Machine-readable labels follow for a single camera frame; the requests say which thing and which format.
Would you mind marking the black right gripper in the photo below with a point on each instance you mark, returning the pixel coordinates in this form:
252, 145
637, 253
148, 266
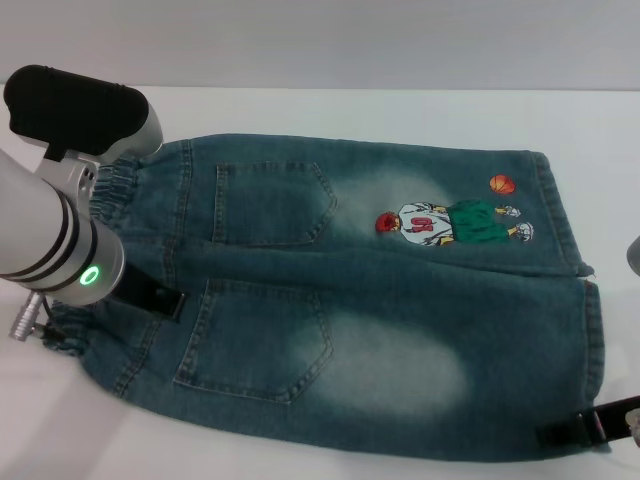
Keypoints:
612, 417

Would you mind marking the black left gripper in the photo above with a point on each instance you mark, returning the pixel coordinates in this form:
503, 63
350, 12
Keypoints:
142, 292

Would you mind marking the blue denim shorts basketball print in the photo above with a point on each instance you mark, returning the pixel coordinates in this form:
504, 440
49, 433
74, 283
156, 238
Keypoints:
400, 300

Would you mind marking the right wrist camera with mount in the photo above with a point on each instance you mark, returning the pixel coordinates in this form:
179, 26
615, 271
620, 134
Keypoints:
634, 260

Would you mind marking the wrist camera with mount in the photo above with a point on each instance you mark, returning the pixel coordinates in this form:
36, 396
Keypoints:
75, 110
634, 260

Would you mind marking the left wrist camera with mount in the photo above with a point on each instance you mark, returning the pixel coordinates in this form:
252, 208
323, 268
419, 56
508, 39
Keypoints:
75, 110

